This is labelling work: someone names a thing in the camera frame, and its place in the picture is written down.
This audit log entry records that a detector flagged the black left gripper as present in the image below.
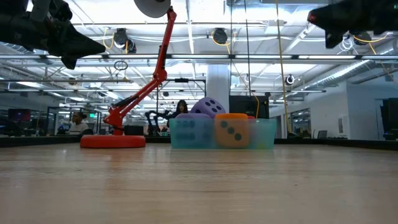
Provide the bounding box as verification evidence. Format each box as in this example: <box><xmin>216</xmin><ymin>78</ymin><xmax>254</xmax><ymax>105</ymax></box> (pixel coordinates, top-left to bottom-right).
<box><xmin>0</xmin><ymin>0</ymin><xmax>107</xmax><ymax>70</ymax></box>

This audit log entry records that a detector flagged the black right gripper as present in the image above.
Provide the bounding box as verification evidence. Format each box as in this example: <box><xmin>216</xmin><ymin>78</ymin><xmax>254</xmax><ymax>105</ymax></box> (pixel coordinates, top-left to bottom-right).
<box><xmin>307</xmin><ymin>0</ymin><xmax>398</xmax><ymax>50</ymax></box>

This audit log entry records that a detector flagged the large purple foam die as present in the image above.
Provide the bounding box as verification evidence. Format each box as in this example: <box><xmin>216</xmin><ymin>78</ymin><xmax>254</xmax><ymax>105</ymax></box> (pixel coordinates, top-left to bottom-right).
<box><xmin>190</xmin><ymin>96</ymin><xmax>227</xmax><ymax>119</ymax></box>
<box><xmin>183</xmin><ymin>113</ymin><xmax>215</xmax><ymax>149</ymax></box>

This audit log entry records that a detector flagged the large orange foam die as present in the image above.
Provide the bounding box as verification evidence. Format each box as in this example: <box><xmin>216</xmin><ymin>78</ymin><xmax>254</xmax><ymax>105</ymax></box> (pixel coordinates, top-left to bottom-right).
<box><xmin>214</xmin><ymin>113</ymin><xmax>249</xmax><ymax>149</ymax></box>

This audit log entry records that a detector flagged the person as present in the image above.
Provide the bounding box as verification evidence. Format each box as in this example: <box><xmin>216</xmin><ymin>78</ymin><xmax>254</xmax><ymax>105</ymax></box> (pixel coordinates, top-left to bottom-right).
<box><xmin>169</xmin><ymin>99</ymin><xmax>189</xmax><ymax>128</ymax></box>
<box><xmin>66</xmin><ymin>111</ymin><xmax>90</xmax><ymax>136</ymax></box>

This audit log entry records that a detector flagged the dark red screen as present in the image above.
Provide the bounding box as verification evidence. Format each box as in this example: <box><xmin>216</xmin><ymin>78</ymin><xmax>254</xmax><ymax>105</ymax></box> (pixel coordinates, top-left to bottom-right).
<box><xmin>7</xmin><ymin>108</ymin><xmax>32</xmax><ymax>122</ymax></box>

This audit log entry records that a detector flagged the red desk lamp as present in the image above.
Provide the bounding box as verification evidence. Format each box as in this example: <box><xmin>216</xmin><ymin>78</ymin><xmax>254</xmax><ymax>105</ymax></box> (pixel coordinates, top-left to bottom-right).
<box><xmin>80</xmin><ymin>0</ymin><xmax>177</xmax><ymax>149</ymax></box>

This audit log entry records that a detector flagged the black monitor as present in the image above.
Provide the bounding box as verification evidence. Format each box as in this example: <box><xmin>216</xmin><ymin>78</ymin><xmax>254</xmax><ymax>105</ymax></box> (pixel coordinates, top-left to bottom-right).
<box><xmin>379</xmin><ymin>98</ymin><xmax>398</xmax><ymax>141</ymax></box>

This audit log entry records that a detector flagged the black perforated box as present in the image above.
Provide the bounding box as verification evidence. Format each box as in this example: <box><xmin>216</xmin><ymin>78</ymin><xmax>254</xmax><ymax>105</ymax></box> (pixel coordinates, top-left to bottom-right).
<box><xmin>229</xmin><ymin>95</ymin><xmax>270</xmax><ymax>119</ymax></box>

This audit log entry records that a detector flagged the white pillar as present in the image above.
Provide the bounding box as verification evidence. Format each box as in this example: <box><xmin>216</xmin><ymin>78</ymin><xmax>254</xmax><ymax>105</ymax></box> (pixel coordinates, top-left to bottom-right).
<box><xmin>206</xmin><ymin>63</ymin><xmax>231</xmax><ymax>114</ymax></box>

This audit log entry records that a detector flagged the teal translucent plastic bin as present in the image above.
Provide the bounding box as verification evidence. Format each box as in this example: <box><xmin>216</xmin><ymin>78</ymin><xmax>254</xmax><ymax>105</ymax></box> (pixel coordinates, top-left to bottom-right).
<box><xmin>169</xmin><ymin>117</ymin><xmax>277</xmax><ymax>150</ymax></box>

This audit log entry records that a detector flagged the black cable loop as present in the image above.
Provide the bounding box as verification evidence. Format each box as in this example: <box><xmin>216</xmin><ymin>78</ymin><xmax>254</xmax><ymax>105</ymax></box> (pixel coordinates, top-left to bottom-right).
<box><xmin>113</xmin><ymin>60</ymin><xmax>129</xmax><ymax>72</ymax></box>

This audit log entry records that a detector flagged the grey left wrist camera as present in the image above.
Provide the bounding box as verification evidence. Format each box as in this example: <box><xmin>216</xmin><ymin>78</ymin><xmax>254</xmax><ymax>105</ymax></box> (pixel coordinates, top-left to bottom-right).
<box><xmin>30</xmin><ymin>0</ymin><xmax>53</xmax><ymax>22</ymax></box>

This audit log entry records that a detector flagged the thin black hanging cable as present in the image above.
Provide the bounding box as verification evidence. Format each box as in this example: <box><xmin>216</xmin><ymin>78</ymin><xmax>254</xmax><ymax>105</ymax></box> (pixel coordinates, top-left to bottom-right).
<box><xmin>229</xmin><ymin>0</ymin><xmax>234</xmax><ymax>94</ymax></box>

